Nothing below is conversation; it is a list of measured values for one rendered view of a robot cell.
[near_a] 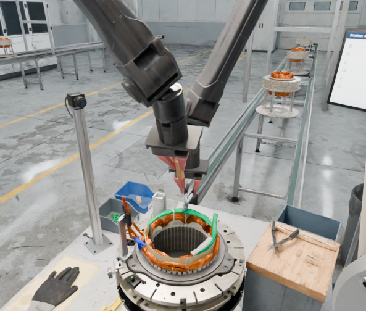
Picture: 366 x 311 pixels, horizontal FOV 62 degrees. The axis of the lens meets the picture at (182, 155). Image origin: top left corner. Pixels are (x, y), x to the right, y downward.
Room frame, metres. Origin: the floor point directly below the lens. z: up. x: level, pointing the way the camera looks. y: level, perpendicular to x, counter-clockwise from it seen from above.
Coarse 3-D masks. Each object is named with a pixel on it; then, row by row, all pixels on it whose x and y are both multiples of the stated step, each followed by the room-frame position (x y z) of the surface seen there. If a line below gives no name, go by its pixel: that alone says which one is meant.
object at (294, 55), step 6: (288, 54) 4.61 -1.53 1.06; (294, 54) 4.55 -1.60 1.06; (300, 54) 4.52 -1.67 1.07; (306, 54) 4.56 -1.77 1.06; (288, 60) 4.63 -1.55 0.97; (288, 66) 4.63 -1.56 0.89; (300, 66) 4.54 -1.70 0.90; (294, 72) 4.63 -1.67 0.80; (300, 72) 4.53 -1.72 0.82; (306, 72) 4.61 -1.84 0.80
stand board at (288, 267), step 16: (272, 240) 0.65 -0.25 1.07; (320, 240) 0.65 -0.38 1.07; (256, 256) 0.59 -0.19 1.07; (272, 256) 0.59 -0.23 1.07; (288, 256) 0.59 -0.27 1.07; (304, 256) 0.59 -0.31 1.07; (320, 256) 0.59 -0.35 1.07; (336, 256) 0.59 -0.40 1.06; (256, 272) 0.56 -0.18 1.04; (272, 272) 0.54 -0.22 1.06; (288, 272) 0.54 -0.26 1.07; (304, 272) 0.54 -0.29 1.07; (320, 272) 0.54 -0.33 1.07; (304, 288) 0.50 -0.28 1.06; (320, 288) 0.49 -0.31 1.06
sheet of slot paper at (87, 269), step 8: (64, 256) 0.89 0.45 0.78; (56, 264) 0.85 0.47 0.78; (64, 264) 0.85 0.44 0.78; (72, 264) 0.85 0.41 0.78; (80, 264) 0.85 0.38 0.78; (88, 264) 0.85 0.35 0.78; (96, 264) 0.85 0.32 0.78; (48, 272) 0.81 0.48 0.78; (80, 272) 0.81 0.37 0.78; (88, 272) 0.81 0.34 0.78; (40, 280) 0.77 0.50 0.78; (80, 280) 0.77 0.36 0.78; (88, 280) 0.77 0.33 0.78; (32, 288) 0.74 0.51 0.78; (80, 288) 0.74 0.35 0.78; (24, 296) 0.71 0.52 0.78; (32, 296) 0.71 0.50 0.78; (72, 296) 0.71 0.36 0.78; (16, 304) 0.68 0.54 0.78; (24, 304) 0.68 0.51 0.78; (64, 304) 0.68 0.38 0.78
